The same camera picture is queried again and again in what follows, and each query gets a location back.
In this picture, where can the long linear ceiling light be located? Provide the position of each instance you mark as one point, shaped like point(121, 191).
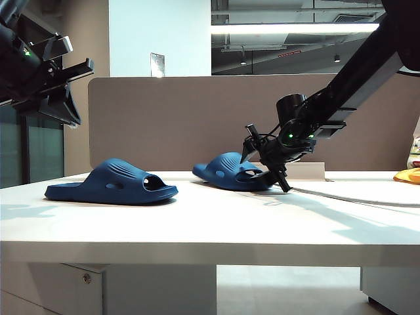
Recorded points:
point(279, 29)

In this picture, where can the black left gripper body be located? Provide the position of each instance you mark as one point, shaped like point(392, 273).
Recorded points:
point(23, 72)

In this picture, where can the round drawer lock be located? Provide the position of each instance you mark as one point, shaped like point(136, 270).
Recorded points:
point(86, 278)

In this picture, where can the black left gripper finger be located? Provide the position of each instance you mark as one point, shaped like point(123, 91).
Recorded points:
point(33, 105)
point(64, 105)

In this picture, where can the silver wall plate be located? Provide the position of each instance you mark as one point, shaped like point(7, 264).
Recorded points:
point(157, 65)

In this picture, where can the printed plastic snack bag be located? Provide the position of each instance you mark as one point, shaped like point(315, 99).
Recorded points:
point(415, 154)

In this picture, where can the black pendant spotlight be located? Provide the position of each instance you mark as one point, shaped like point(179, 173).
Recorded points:
point(337, 58)
point(243, 59)

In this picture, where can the white drawer cabinet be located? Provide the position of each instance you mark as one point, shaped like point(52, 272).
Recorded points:
point(49, 292)

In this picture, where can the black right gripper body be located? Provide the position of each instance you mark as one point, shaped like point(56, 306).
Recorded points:
point(288, 147)

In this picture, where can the blue rubber slipper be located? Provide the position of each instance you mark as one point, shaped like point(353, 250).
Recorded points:
point(98, 183)
point(223, 165)

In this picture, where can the white pedestal cabinet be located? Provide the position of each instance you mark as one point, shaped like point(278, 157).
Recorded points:
point(393, 285)

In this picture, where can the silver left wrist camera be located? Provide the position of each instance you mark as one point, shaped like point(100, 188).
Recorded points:
point(55, 46)

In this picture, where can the yellow cloth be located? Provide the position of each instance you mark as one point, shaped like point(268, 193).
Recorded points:
point(408, 176)

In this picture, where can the brown desk partition panel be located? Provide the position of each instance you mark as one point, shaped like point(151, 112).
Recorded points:
point(180, 115)

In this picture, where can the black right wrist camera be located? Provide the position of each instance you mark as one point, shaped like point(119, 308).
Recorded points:
point(333, 130)

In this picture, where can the dark glass door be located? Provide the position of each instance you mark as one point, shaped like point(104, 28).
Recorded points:
point(46, 154)

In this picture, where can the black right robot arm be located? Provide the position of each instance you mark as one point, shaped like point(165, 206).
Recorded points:
point(370, 59)

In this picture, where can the red ceiling sign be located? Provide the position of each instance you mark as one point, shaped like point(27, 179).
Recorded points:
point(289, 53)

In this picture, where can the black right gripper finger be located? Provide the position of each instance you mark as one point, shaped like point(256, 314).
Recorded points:
point(267, 178)
point(247, 151)

